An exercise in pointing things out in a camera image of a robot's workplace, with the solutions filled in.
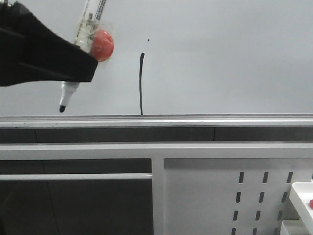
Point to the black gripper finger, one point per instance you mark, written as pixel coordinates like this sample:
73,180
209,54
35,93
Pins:
30,52

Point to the red round magnet taped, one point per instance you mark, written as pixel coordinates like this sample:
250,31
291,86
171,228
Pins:
103,45

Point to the white whiteboard marker black cap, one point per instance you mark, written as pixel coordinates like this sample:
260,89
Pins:
89,23

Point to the white metal pegboard stand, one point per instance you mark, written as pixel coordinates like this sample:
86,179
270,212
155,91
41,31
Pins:
150,188

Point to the white plastic marker tray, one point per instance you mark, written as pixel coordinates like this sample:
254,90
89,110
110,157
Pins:
301,194

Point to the lower white plastic tray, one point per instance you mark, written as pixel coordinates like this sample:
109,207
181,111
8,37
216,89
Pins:
292,227

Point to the white whiteboard with aluminium frame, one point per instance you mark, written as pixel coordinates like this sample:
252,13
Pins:
222,61

